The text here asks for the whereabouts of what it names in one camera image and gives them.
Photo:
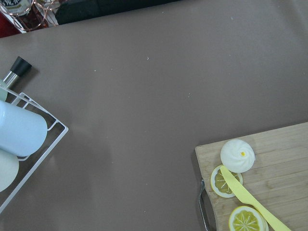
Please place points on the steel bottle black cap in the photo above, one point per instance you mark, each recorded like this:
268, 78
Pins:
19, 68

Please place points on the copper wire bottle rack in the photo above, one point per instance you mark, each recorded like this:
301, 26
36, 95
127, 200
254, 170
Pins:
10, 9

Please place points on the white cup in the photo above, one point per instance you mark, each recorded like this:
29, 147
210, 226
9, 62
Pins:
9, 166

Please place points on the lemon slice near bun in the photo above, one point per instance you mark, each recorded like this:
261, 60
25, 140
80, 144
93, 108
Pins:
219, 184

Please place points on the white steamed bun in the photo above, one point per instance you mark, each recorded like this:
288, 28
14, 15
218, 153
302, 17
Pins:
237, 156

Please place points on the yellow plastic knife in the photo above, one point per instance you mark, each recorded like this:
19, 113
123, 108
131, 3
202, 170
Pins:
247, 198

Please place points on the light blue cup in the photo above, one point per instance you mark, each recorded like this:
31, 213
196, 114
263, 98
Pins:
22, 132

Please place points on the red sauce bottle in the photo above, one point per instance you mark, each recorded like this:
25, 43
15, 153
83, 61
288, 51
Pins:
32, 20

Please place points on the lemon slice near handle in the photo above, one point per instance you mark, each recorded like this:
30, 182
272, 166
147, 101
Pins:
245, 218

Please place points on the bamboo cutting board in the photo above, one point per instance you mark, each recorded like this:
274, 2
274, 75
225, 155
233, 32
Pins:
278, 178

